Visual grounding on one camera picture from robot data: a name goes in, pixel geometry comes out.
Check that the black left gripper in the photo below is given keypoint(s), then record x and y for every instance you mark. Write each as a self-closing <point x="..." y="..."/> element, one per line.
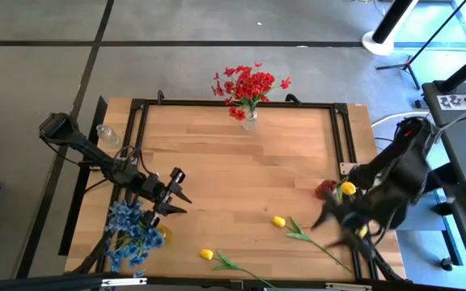
<point x="160" y="190"/>

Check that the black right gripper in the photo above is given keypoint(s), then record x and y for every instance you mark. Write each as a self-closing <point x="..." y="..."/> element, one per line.
<point x="354" y="218"/>

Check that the red artificial flower bunch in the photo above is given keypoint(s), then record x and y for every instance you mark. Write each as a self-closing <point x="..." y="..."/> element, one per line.
<point x="255" y="83"/>
<point x="238" y="114"/>

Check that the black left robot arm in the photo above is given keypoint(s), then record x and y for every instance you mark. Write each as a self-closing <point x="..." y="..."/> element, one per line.
<point x="91" y="151"/>

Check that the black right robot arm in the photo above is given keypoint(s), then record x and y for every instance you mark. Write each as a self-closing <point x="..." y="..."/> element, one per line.
<point x="403" y="161"/>

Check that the amber glass vase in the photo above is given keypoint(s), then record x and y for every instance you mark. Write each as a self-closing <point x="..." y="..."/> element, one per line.
<point x="166" y="234"/>

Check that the red vase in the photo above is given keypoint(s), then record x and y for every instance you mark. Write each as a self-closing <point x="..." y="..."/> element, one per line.
<point x="324" y="189"/>

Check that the clear glass vase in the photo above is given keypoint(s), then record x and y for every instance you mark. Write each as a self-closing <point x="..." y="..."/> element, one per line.
<point x="250" y="120"/>

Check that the clear glass bottle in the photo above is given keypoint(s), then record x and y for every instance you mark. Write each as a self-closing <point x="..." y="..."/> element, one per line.
<point x="107" y="135"/>

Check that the black side panel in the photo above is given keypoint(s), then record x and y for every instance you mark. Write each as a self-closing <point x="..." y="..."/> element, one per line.
<point x="73" y="210"/>

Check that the black clamp hook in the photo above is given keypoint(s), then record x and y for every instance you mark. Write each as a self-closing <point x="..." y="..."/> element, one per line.
<point x="160" y="96"/>
<point x="291" y="98"/>

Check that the black caster wheel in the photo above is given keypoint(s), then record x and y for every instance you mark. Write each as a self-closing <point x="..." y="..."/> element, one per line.
<point x="446" y="264"/>

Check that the small black floor box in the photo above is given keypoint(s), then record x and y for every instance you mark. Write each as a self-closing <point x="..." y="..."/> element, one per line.
<point x="421" y="104"/>

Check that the black side desk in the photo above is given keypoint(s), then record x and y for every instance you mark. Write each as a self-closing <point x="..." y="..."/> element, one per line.
<point x="463" y="137"/>

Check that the black horizontal bar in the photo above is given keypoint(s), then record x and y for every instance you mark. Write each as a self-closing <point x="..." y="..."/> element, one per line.
<point x="35" y="283"/>

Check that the white marker label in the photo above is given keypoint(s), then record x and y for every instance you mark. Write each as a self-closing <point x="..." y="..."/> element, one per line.
<point x="457" y="102"/>

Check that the black tripod stand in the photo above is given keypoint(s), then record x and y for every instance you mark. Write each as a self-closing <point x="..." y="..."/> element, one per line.
<point x="409" y="64"/>

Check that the floor stand with white base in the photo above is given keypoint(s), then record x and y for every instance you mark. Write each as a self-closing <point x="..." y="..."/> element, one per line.
<point x="380" y="44"/>

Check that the silver metal bracket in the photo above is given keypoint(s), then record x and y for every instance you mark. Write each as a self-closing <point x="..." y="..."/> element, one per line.
<point x="124" y="281"/>
<point x="346" y="167"/>
<point x="346" y="286"/>

